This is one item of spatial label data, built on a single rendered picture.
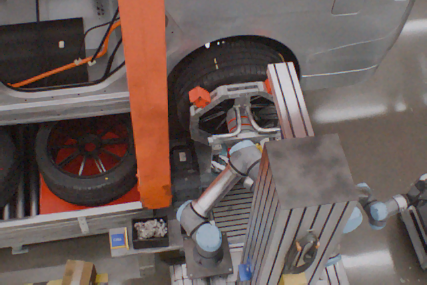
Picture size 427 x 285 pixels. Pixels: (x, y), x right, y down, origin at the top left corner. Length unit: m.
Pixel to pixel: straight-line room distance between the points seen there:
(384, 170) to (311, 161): 2.52
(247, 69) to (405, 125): 1.79
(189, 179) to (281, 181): 1.88
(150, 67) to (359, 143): 2.38
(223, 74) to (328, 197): 1.47
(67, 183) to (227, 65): 1.18
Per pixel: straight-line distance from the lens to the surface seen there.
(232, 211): 4.09
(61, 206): 3.93
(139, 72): 2.54
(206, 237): 2.93
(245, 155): 2.82
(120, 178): 3.72
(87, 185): 3.70
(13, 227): 3.83
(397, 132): 4.72
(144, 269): 3.89
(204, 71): 3.34
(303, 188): 1.96
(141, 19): 2.31
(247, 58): 3.36
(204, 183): 4.08
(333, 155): 2.04
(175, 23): 3.15
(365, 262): 4.16
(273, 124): 3.67
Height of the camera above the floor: 3.73
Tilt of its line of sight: 56 degrees down
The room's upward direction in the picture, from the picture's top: 4 degrees clockwise
